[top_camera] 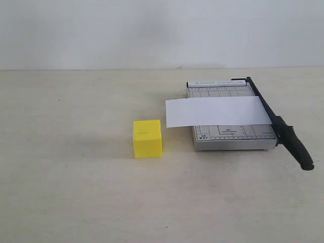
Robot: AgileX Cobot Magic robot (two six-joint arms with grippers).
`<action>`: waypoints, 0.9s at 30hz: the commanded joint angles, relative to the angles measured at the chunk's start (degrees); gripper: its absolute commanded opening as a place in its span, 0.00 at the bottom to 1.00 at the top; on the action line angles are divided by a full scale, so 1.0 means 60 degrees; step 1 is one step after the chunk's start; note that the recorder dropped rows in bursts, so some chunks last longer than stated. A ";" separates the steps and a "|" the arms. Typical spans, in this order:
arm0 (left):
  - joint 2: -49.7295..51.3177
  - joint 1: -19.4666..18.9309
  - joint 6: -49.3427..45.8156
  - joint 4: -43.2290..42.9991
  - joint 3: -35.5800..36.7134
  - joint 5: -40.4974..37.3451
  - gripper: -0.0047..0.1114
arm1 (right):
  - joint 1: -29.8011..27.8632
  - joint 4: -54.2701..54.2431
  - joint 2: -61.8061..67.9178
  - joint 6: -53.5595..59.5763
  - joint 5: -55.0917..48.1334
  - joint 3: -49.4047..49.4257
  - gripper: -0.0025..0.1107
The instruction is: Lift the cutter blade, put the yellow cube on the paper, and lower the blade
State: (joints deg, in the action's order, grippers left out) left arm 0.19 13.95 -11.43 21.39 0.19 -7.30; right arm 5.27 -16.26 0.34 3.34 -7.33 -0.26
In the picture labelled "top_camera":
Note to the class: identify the yellow cube block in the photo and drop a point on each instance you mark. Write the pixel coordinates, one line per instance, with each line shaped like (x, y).
(147, 139)

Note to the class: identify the white paper sheet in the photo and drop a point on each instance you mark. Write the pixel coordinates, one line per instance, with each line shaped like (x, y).
(216, 111)

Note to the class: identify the black cutter blade arm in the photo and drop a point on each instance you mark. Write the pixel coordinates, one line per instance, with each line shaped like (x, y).
(285, 134)

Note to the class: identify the grey paper cutter base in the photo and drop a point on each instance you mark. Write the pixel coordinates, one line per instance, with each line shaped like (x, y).
(243, 137)

